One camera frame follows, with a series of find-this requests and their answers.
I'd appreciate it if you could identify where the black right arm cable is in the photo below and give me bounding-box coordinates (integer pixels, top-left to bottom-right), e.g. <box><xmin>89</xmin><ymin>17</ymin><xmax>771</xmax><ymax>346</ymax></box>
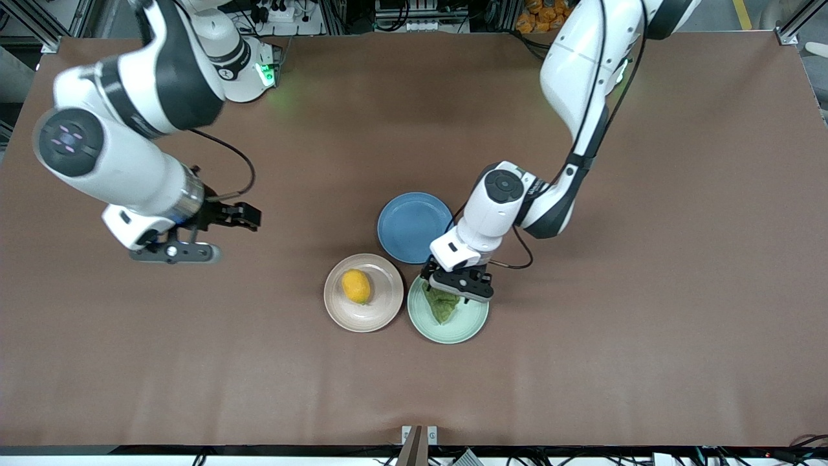
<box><xmin>188</xmin><ymin>128</ymin><xmax>257</xmax><ymax>199</ymax></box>

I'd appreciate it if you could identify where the blue round plate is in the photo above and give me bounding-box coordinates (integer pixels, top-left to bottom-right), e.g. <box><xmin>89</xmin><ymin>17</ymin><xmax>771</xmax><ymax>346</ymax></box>
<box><xmin>377</xmin><ymin>192</ymin><xmax>455</xmax><ymax>265</ymax></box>

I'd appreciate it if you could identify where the white power strip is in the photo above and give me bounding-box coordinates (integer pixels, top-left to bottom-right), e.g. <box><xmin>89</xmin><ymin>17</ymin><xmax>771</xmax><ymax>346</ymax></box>
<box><xmin>249</xmin><ymin>0</ymin><xmax>324</xmax><ymax>36</ymax></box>

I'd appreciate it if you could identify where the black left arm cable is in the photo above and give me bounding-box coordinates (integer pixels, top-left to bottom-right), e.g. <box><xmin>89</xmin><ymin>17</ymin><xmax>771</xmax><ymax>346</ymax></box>
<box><xmin>446</xmin><ymin>0</ymin><xmax>649</xmax><ymax>270</ymax></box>

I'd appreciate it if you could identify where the brown camera mount pole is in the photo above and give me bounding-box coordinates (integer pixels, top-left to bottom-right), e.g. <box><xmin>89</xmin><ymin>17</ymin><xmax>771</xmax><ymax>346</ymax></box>
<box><xmin>396</xmin><ymin>425</ymin><xmax>429</xmax><ymax>466</ymax></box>

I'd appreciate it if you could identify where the pale green round plate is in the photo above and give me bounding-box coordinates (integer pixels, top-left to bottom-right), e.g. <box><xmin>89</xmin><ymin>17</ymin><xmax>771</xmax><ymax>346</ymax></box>
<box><xmin>407</xmin><ymin>269</ymin><xmax>490</xmax><ymax>345</ymax></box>

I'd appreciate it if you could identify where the beige round plate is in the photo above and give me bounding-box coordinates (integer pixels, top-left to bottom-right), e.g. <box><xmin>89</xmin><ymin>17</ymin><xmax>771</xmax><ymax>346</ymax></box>
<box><xmin>323</xmin><ymin>253</ymin><xmax>405</xmax><ymax>333</ymax></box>

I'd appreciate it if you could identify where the aluminium frame post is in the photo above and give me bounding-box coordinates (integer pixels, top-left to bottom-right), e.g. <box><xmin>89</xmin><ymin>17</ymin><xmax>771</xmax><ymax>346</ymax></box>
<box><xmin>776</xmin><ymin>0</ymin><xmax>828</xmax><ymax>46</ymax></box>
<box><xmin>0</xmin><ymin>0</ymin><xmax>98</xmax><ymax>54</ymax></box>

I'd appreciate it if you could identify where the green lettuce leaf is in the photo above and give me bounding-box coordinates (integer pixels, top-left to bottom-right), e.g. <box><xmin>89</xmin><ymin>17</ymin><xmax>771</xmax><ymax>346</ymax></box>
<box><xmin>424</xmin><ymin>285</ymin><xmax>461</xmax><ymax>324</ymax></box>

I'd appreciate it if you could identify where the brown table mat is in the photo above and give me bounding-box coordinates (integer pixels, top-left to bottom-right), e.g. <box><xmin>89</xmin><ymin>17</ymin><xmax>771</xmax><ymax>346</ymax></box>
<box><xmin>0</xmin><ymin>31</ymin><xmax>828</xmax><ymax>449</ymax></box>

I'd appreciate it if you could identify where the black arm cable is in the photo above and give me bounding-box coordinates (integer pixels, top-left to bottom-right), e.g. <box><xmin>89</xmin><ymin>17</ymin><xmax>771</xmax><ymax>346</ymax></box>
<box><xmin>446</xmin><ymin>0</ymin><xmax>649</xmax><ymax>270</ymax></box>
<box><xmin>188</xmin><ymin>128</ymin><xmax>257</xmax><ymax>199</ymax></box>

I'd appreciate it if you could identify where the yellow lemon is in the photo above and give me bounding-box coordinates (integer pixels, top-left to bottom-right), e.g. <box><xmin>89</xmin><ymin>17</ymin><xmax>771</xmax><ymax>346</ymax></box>
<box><xmin>342</xmin><ymin>269</ymin><xmax>373</xmax><ymax>305</ymax></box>

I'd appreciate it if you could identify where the white mounting bracket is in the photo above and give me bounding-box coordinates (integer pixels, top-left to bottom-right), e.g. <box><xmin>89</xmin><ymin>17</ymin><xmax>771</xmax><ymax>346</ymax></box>
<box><xmin>401</xmin><ymin>425</ymin><xmax>439</xmax><ymax>447</ymax></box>

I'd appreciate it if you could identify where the pile of orange items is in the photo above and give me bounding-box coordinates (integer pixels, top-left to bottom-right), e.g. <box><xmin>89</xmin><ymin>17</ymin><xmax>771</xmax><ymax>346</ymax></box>
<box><xmin>516</xmin><ymin>0</ymin><xmax>570</xmax><ymax>34</ymax></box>

